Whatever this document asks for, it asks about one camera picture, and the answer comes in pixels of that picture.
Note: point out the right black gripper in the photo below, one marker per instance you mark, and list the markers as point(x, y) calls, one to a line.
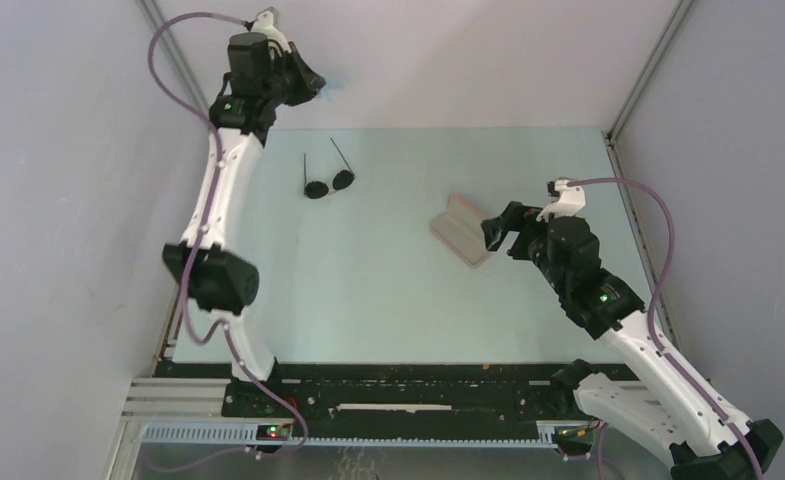
point(516, 218)

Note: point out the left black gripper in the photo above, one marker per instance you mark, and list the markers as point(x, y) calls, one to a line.
point(309, 82)

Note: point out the light blue cleaning cloth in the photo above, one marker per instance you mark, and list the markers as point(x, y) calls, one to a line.
point(333, 88)

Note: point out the pink glasses case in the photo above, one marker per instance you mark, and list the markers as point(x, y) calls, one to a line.
point(459, 229)

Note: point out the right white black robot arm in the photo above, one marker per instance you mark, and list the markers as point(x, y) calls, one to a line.
point(685, 423)

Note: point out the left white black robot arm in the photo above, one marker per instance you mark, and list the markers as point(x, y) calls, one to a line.
point(265, 72)

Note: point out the black sunglasses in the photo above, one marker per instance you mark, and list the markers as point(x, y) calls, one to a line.
point(343, 179)

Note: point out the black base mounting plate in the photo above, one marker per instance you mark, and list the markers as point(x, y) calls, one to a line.
point(411, 401)

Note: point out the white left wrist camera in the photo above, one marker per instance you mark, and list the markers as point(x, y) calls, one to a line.
point(266, 23)

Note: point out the grey cable duct rail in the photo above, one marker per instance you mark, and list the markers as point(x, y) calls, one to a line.
point(246, 434)

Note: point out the aluminium frame rails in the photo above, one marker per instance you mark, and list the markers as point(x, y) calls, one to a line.
point(174, 399)

